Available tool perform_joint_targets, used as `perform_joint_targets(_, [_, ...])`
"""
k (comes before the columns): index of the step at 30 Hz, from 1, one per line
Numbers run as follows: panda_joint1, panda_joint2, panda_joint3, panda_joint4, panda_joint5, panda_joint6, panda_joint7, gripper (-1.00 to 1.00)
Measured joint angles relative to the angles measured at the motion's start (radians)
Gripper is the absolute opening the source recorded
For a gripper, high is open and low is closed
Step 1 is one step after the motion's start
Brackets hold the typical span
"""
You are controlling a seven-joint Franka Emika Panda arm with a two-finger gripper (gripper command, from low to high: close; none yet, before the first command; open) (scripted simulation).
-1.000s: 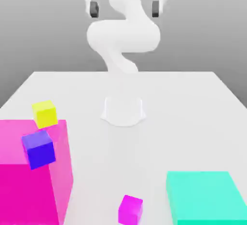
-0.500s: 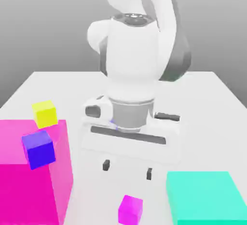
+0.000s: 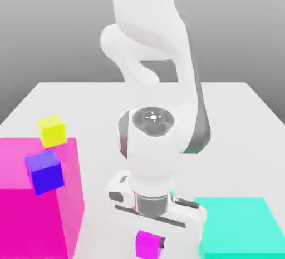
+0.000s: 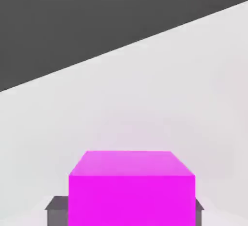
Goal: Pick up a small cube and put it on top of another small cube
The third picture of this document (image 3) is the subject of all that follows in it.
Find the large turquoise box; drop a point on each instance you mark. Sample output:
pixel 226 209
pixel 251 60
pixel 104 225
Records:
pixel 240 225

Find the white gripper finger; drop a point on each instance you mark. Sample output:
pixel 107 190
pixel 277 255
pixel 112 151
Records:
pixel 162 243

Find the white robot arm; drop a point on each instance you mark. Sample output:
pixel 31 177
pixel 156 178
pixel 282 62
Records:
pixel 151 156

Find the small magenta cube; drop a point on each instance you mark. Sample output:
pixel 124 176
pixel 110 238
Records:
pixel 147 244

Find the small blue cube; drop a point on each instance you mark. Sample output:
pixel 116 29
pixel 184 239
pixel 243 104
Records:
pixel 46 174

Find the small yellow cube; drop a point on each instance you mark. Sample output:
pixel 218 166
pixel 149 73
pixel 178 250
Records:
pixel 52 132

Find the large pink box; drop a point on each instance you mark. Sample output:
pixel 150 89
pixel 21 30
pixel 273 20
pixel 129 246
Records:
pixel 24 221

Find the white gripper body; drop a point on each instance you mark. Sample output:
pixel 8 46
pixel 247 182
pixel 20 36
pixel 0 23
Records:
pixel 124 223

